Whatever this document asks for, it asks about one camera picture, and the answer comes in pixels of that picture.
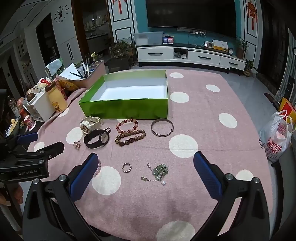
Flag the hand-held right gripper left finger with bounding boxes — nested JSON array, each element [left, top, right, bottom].
[[22, 152, 102, 241]]

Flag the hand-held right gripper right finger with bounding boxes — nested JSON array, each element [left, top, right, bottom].
[[193, 151, 278, 241]]

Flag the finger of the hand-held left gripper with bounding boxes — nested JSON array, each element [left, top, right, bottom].
[[13, 141, 65, 163], [0, 133, 39, 151]]

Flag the black wristwatch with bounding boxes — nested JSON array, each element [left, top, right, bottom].
[[83, 127, 112, 149]]

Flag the silver green brooch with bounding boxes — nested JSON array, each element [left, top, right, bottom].
[[141, 163, 169, 186]]

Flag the white wristwatch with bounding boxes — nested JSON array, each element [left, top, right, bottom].
[[80, 116, 105, 134]]

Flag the brown wooden bead bracelet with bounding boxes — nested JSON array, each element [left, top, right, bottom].
[[115, 129, 147, 147]]

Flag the green cardboard box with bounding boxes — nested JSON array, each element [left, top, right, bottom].
[[78, 70, 169, 120]]

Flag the white cardboard box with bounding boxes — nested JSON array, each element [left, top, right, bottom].
[[23, 91, 56, 122]]

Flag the pink polka dot tablecloth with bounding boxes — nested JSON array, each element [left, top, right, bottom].
[[28, 69, 275, 241]]

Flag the yellow bear bottle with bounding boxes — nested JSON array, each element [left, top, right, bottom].
[[44, 81, 68, 113]]

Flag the silver bangle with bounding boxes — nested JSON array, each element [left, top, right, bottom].
[[150, 118, 174, 137]]

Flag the yellow snack packet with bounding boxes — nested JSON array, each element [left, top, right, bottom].
[[56, 80, 80, 93]]

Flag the white paper sheets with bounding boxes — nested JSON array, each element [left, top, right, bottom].
[[59, 62, 84, 80]]

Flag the green and white towel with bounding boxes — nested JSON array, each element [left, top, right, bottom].
[[44, 58, 64, 76]]

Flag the white printed plastic bag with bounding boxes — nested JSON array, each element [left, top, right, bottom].
[[258, 110, 293, 163]]

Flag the bundle of dark pens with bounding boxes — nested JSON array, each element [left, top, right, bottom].
[[70, 53, 93, 78]]

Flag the pink organizer bin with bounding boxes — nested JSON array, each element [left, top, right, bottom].
[[76, 60, 106, 89]]

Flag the yellow and red paper bag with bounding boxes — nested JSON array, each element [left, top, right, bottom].
[[278, 97, 296, 121]]

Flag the small potted plant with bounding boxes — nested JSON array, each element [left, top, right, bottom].
[[243, 60, 258, 77]]

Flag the white television cabinet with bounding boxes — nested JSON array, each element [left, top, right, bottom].
[[136, 43, 246, 71]]

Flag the leafy plants in dark planter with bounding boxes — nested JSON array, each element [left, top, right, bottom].
[[108, 40, 135, 72]]

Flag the yellow and white box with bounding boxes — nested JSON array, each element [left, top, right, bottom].
[[212, 39, 228, 50]]

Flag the tall potted plant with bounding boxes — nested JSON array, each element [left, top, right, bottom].
[[236, 36, 250, 60]]

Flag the clear plastic storage box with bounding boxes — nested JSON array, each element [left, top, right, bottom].
[[133, 32, 164, 46]]

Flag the black television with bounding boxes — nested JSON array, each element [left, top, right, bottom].
[[145, 0, 237, 39]]

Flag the cream bottle with red handle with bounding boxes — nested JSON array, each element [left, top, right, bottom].
[[34, 78, 50, 93]]

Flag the red and pink bead bracelet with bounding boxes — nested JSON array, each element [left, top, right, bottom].
[[115, 118, 139, 133]]

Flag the black wall clock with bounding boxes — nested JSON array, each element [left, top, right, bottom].
[[54, 4, 69, 23]]

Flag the red knot wall ornament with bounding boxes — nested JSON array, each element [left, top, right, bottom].
[[247, 0, 258, 31]]

